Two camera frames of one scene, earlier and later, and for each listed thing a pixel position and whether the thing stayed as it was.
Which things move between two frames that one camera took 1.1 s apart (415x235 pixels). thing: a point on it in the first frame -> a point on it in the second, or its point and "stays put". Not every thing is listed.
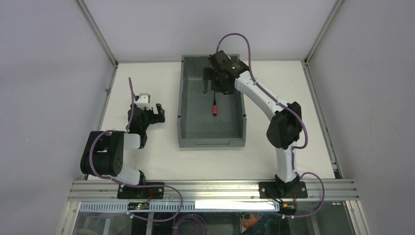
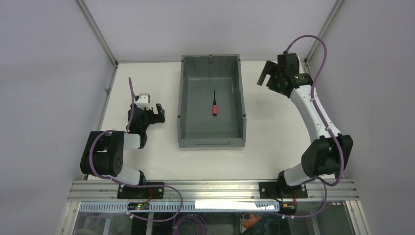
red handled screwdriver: x=215 y=108 stays put
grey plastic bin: x=197 y=127 stays put
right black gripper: x=213 y=80 -> x=270 y=77
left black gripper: x=155 y=115 stays put
